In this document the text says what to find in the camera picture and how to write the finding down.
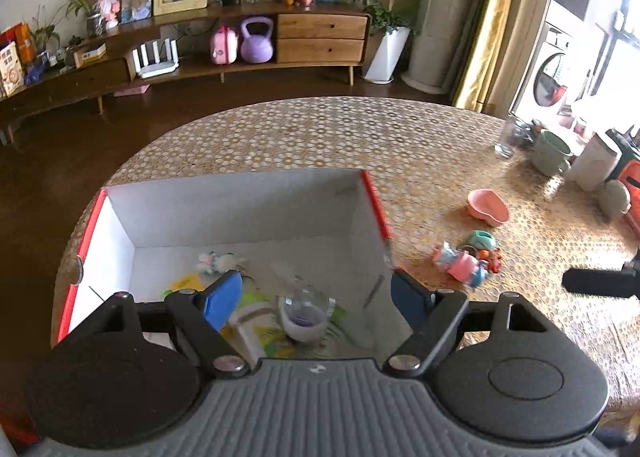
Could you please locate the small potted plant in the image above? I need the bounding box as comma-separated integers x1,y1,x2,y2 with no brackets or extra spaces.
65,0,106,38
30,7,61,65

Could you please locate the clear pink keychain charm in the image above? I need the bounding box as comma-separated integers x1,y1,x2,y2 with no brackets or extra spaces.
432,242,457,272

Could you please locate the orange package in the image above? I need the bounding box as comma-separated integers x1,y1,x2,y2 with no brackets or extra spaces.
0,23,36,98

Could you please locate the clear glass tumbler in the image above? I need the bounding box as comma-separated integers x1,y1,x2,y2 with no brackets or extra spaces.
494,113,526,159

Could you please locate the orange container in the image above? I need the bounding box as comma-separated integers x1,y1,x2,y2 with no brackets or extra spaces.
617,142,640,233

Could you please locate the small cardboard box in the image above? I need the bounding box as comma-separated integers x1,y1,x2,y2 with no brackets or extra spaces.
72,43,107,68

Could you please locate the white pitcher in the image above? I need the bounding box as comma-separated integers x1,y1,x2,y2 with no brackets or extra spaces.
570,131,623,192

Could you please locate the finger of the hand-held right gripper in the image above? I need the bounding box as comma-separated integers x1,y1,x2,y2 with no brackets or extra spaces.
561,259,640,299

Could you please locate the grey-green round container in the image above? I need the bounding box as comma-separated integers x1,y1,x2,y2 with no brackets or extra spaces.
599,179,632,220

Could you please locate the orange small toy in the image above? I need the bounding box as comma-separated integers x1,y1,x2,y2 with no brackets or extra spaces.
477,248,503,272

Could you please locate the white plush bunny toy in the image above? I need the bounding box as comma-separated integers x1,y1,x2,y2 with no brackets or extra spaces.
196,251,248,274

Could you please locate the yellow paper card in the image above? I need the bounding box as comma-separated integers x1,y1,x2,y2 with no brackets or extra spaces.
162,274,202,300

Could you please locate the clear speckled plastic cup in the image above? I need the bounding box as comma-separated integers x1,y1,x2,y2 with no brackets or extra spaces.
277,287,337,343

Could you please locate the white router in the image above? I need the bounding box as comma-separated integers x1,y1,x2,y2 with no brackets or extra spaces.
131,37,181,80

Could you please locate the yellow curtain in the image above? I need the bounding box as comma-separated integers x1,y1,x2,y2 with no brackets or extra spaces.
452,0,521,112

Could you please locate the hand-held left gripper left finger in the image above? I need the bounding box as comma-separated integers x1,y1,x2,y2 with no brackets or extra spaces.
92,269,248,379

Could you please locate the red cardboard box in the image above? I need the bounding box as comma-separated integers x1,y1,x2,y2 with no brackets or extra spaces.
50,168,405,363

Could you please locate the purple kettlebell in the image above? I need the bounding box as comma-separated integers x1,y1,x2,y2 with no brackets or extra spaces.
240,17,276,64

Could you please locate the grey correction tape dispenser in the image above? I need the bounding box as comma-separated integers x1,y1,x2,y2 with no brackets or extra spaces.
222,289,286,363

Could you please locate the white standing air conditioner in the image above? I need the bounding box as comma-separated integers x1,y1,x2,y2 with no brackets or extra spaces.
400,0,496,95

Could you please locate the white washing machine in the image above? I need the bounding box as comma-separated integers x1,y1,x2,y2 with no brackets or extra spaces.
510,22,583,122

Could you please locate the pink toy case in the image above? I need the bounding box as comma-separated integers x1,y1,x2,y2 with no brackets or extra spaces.
210,25,240,66

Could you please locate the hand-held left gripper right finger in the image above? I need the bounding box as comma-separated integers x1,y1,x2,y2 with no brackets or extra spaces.
382,269,551,379

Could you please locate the potted plant in white pot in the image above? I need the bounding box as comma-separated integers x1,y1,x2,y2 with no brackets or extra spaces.
335,0,413,85

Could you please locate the green mug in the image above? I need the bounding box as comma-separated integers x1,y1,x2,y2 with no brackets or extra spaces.
530,130,572,178

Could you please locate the wooden media cabinet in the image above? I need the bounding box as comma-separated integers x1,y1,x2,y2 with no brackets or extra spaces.
0,2,373,148

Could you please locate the pink bowl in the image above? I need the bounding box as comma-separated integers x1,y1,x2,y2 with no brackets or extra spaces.
467,188,510,228

